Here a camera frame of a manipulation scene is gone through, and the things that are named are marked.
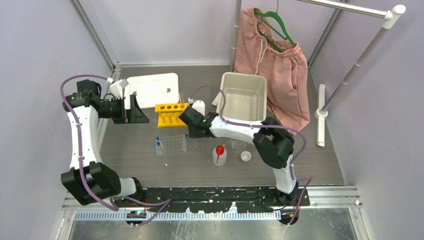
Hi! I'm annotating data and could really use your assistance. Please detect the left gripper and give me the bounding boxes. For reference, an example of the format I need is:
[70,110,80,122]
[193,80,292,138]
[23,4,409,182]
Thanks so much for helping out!
[97,94,149,124]

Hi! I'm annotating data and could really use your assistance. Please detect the red capped wash bottle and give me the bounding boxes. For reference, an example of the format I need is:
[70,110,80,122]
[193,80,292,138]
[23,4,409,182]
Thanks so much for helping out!
[212,145,228,167]

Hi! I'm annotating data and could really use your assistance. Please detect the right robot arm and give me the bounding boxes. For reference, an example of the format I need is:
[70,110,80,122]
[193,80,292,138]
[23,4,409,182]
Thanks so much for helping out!
[178,106,299,206]

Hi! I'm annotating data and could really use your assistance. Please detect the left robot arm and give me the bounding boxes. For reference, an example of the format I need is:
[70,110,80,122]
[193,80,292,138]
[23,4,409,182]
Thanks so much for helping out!
[61,78,150,211]

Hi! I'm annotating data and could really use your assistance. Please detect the clear acrylic tube rack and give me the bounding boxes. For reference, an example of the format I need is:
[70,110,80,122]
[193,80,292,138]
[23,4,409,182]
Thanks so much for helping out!
[155,134,188,155]

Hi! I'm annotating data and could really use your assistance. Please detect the white rectangular tray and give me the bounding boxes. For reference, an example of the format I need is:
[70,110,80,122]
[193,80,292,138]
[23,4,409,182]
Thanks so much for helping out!
[123,73,180,109]

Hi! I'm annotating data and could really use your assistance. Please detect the yellow test tube rack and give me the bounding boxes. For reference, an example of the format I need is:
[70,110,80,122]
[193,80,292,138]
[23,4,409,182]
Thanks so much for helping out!
[154,103,189,128]

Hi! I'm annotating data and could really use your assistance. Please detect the beige plastic bin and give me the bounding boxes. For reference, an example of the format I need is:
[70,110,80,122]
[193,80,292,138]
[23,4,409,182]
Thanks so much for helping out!
[214,72,267,122]

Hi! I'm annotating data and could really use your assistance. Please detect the small white cup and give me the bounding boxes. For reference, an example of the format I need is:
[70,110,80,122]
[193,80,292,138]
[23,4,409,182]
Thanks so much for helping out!
[240,151,252,162]

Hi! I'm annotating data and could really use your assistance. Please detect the pink shorts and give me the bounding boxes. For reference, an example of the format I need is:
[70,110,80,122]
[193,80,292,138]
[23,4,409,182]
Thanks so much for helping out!
[234,7,310,131]

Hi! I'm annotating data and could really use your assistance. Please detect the green clothes hanger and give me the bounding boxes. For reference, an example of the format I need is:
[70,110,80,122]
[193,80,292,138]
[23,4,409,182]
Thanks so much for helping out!
[253,9,297,53]

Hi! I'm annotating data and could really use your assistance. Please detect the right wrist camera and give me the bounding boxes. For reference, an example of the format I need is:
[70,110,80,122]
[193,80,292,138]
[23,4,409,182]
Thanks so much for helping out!
[188,98,206,116]

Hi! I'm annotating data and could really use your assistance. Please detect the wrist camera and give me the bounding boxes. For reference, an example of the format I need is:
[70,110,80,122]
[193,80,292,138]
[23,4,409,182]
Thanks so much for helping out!
[109,79,129,100]
[188,98,206,116]

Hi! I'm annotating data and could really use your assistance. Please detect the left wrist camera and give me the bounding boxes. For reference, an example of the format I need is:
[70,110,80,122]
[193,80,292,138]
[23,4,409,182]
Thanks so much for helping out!
[109,79,129,100]

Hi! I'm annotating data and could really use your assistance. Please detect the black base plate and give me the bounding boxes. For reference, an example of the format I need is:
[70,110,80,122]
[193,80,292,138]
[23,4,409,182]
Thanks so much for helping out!
[113,186,311,215]

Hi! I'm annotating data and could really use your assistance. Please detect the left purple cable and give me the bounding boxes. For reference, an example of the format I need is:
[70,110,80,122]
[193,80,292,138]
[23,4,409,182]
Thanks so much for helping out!
[59,74,171,228]

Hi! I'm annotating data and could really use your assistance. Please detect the purple cable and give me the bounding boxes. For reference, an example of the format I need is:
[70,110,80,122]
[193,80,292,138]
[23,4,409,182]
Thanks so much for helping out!
[59,74,171,228]
[188,85,314,228]

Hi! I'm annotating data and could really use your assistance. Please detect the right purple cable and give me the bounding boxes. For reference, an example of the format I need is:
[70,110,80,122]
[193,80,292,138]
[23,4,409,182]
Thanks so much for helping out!
[188,85,314,228]

